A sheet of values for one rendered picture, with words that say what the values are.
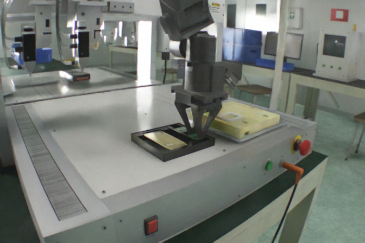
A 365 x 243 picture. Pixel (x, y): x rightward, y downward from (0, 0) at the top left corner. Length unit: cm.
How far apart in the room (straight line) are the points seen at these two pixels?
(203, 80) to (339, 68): 243
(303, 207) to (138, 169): 62
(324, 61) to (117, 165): 264
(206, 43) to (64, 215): 36
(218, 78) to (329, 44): 244
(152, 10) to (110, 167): 51
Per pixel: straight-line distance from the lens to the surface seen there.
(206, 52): 49
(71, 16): 63
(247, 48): 341
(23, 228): 53
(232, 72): 56
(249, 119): 61
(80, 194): 40
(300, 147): 67
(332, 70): 289
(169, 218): 42
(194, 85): 50
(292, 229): 99
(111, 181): 42
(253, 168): 55
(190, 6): 48
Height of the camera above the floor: 108
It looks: 16 degrees down
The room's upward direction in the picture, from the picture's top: 2 degrees clockwise
